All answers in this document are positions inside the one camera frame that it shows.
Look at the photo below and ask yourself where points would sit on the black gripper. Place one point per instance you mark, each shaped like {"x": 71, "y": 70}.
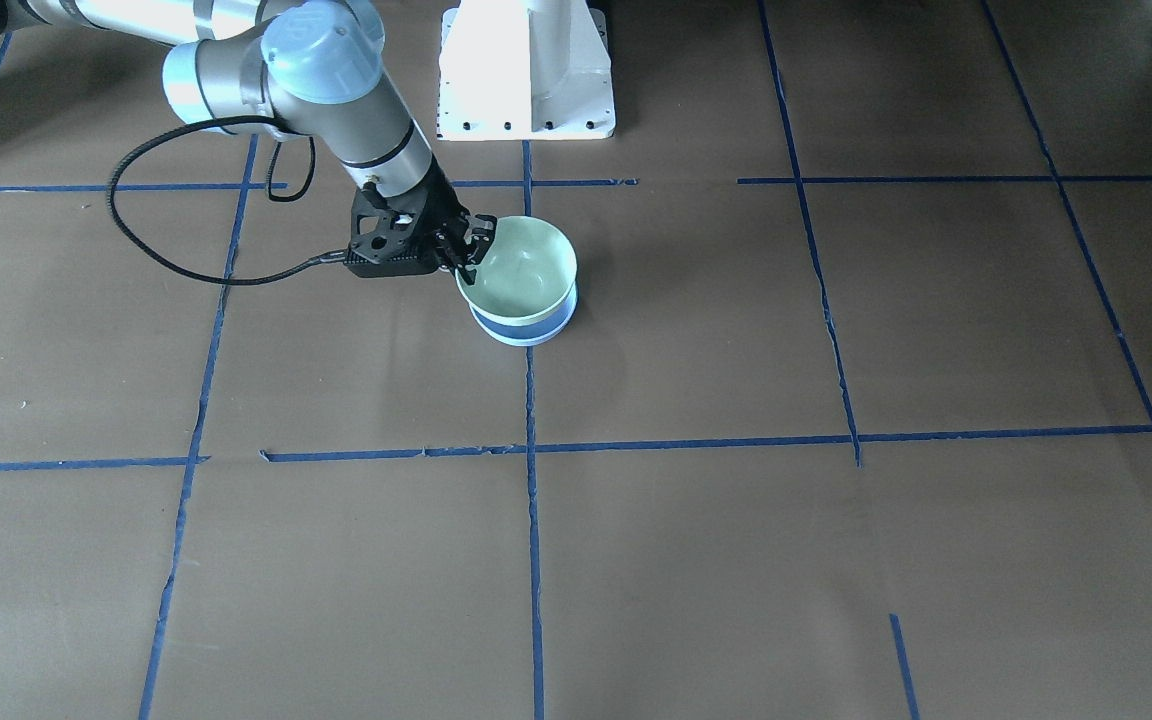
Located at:
{"x": 441, "y": 209}

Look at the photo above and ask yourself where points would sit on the green bowl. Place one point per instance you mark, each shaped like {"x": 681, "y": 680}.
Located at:
{"x": 526, "y": 274}

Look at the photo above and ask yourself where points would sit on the blue bowl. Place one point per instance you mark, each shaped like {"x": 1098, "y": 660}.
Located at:
{"x": 532, "y": 334}

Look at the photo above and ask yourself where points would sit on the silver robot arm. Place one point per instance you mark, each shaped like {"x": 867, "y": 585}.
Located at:
{"x": 312, "y": 69}

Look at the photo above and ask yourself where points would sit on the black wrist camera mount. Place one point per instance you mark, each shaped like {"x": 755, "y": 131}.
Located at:
{"x": 373, "y": 246}

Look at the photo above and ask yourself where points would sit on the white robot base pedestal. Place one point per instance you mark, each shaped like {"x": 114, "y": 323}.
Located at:
{"x": 525, "y": 71}

